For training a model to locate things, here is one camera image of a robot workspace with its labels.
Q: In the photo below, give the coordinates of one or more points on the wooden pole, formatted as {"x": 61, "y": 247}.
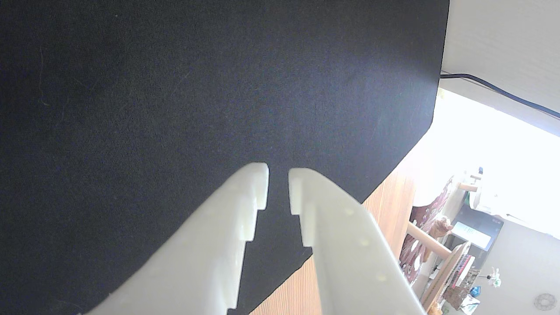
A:
{"x": 431, "y": 241}

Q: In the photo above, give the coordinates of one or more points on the stack of books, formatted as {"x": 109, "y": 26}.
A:
{"x": 455, "y": 273}

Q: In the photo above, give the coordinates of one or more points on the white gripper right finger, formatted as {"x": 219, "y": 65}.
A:
{"x": 350, "y": 253}

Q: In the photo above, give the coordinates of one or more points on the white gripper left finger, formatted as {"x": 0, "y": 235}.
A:
{"x": 205, "y": 245}

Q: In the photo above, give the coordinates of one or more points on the maroon patterned cloth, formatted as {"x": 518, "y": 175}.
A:
{"x": 422, "y": 214}

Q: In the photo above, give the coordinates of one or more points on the black mouse mat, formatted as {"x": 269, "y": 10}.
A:
{"x": 175, "y": 96}

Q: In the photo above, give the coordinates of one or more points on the black box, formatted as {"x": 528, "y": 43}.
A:
{"x": 483, "y": 225}

